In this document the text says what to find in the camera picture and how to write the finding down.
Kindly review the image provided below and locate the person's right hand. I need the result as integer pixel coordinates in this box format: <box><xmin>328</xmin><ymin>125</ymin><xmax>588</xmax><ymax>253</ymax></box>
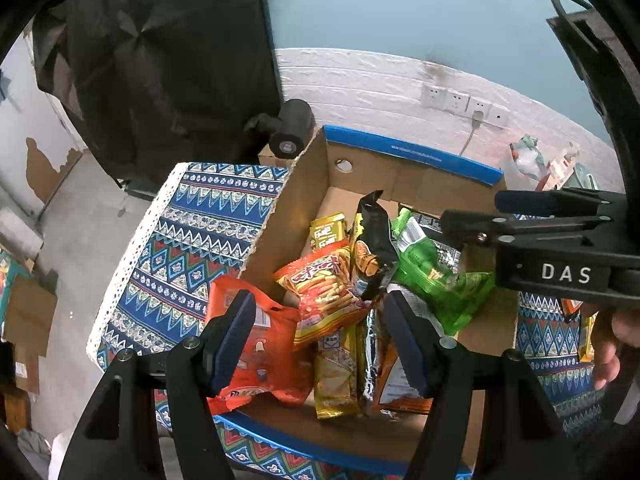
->
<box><xmin>590</xmin><ymin>306</ymin><xmax>640</xmax><ymax>391</ymax></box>

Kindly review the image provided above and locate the white and orange snack packet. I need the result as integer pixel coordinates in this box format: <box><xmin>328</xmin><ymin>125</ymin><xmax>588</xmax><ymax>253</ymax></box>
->
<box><xmin>367</xmin><ymin>285</ymin><xmax>436</xmax><ymax>416</ymax></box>

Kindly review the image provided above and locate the silver patterned snack packet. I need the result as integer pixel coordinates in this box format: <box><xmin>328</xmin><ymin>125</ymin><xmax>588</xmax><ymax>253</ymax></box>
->
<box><xmin>415</xmin><ymin>212</ymin><xmax>463</xmax><ymax>273</ymax></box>

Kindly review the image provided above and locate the patterned blue tablecloth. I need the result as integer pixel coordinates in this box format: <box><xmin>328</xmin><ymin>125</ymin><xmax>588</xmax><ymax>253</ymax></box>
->
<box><xmin>87</xmin><ymin>161</ymin><xmax>621</xmax><ymax>480</ymax></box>

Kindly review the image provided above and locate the small yellow snack packet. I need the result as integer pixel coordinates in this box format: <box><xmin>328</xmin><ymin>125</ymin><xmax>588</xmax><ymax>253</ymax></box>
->
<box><xmin>309</xmin><ymin>212</ymin><xmax>348</xmax><ymax>251</ymax></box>

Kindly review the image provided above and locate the grey-green bin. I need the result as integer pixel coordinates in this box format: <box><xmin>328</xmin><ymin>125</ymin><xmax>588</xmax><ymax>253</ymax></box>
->
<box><xmin>572</xmin><ymin>162</ymin><xmax>598</xmax><ymax>191</ymax></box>

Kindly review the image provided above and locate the black snack packet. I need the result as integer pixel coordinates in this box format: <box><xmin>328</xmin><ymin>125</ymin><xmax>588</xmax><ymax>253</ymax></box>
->
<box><xmin>347</xmin><ymin>190</ymin><xmax>401</xmax><ymax>301</ymax></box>

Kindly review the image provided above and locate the teal-edged cardboard box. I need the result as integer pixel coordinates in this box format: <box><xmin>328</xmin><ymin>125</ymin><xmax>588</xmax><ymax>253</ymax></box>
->
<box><xmin>0</xmin><ymin>250</ymin><xmax>58</xmax><ymax>393</ymax></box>

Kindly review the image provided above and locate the green and white plastic bag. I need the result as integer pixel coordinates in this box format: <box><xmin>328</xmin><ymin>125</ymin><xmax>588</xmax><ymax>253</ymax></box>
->
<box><xmin>510</xmin><ymin>135</ymin><xmax>546</xmax><ymax>181</ymax></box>

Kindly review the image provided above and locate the blue-rimmed cardboard box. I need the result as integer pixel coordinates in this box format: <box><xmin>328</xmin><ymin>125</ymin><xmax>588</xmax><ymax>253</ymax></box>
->
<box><xmin>215</xmin><ymin>125</ymin><xmax>521</xmax><ymax>476</ymax></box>

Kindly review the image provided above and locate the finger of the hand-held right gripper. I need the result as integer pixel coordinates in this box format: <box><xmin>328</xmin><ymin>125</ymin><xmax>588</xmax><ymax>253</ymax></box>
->
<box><xmin>495</xmin><ymin>187</ymin><xmax>627</xmax><ymax>221</ymax></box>
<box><xmin>440</xmin><ymin>210</ymin><xmax>617</xmax><ymax>252</ymax></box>

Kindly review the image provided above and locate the green snack packet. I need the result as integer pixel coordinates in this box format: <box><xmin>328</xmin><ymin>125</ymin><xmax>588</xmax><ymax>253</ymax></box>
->
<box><xmin>390</xmin><ymin>208</ymin><xmax>496</xmax><ymax>336</ymax></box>

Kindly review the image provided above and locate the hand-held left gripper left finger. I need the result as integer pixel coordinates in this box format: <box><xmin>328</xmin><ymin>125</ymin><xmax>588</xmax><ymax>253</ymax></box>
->
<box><xmin>57</xmin><ymin>290</ymin><xmax>257</xmax><ymax>480</ymax></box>

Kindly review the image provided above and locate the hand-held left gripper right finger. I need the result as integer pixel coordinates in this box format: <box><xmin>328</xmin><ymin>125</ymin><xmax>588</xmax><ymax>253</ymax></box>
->
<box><xmin>382</xmin><ymin>290</ymin><xmax>581</xmax><ymax>480</ymax></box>

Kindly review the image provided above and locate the red and white cardboard box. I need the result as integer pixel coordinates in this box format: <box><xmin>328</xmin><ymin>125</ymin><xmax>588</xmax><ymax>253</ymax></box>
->
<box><xmin>542</xmin><ymin>142</ymin><xmax>581</xmax><ymax>188</ymax></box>

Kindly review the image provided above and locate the grey power cable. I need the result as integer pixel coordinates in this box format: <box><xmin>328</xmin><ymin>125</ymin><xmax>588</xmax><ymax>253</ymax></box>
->
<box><xmin>459</xmin><ymin>110</ymin><xmax>485</xmax><ymax>158</ymax></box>

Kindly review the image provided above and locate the long yellow snack packet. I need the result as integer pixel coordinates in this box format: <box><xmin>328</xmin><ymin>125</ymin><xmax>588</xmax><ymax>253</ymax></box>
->
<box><xmin>314</xmin><ymin>325</ymin><xmax>368</xmax><ymax>420</ymax></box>

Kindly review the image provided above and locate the red stick snack packet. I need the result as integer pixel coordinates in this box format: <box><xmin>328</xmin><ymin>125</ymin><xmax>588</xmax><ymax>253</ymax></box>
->
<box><xmin>274</xmin><ymin>240</ymin><xmax>373</xmax><ymax>351</ymax></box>

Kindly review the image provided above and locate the white door with peeling paint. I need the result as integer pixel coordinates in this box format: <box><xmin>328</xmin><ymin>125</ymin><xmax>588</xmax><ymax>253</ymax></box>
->
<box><xmin>0</xmin><ymin>35</ymin><xmax>86</xmax><ymax>211</ymax></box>

